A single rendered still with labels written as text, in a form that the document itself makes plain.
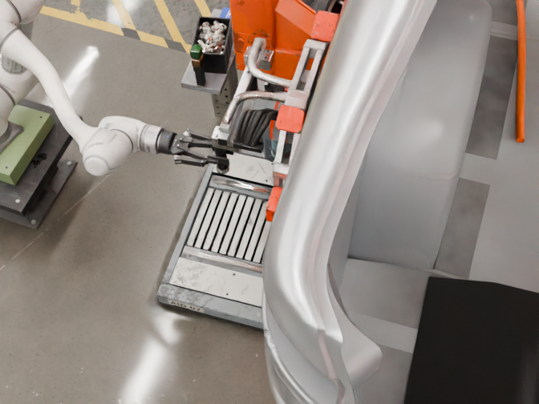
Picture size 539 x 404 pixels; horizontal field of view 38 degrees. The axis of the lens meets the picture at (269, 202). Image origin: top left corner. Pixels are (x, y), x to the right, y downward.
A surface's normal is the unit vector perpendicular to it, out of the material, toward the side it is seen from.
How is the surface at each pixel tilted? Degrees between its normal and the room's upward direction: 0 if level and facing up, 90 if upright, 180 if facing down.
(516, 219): 22
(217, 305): 0
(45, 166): 0
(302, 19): 36
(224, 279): 0
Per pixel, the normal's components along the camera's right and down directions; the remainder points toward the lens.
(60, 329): -0.03, -0.51
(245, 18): -0.28, 0.83
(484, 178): -0.13, -0.18
